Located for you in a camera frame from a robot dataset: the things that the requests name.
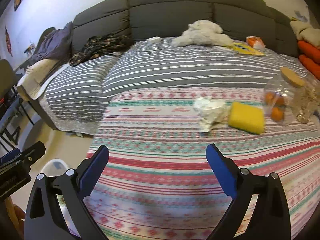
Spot orange tangerine left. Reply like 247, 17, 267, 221
264, 92, 276, 106

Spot orange tangerine right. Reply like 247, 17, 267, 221
274, 95, 285, 107

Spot person hand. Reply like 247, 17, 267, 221
5, 197, 25, 239

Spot cream pillow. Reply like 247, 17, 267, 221
17, 59, 69, 102

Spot white trash bin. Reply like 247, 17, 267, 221
40, 159, 80, 237

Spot orange cushion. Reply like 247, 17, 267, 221
298, 55, 320, 80
297, 41, 320, 64

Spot lower orange cushion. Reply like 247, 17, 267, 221
298, 55, 320, 80

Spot beige blanket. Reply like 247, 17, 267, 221
290, 20, 320, 49

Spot glass jar with cork lid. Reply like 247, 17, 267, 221
263, 67, 305, 126

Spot yellow sponge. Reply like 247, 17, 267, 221
228, 102, 265, 134

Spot red wall ornament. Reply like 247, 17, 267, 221
5, 27, 12, 57

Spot grey striped sofa cover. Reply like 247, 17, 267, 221
39, 38, 308, 135

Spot yellow book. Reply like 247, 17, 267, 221
218, 42, 265, 56

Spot purple jacket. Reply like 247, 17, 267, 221
29, 22, 73, 64

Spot side table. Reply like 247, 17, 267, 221
15, 43, 36, 72

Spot orange snack packet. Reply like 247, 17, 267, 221
246, 36, 265, 51

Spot grey chair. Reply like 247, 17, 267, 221
1, 59, 35, 149

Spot orange tangerine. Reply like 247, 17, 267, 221
274, 95, 285, 107
270, 107, 284, 122
264, 92, 276, 106

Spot dark plaid shirt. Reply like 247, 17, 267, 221
68, 34, 133, 66

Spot patterned tablecloth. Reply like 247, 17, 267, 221
84, 87, 319, 239

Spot white tissue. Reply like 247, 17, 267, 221
193, 96, 230, 133

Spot upper orange cushion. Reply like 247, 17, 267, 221
297, 41, 320, 64

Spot plastic jar of snacks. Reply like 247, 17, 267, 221
295, 74, 319, 124

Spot orange tangerine front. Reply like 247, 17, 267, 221
270, 107, 284, 122

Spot dark grey sofa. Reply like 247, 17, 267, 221
69, 0, 298, 57

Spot white charger adapter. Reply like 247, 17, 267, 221
146, 36, 161, 44

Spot white plush toy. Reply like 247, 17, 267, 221
171, 20, 233, 47

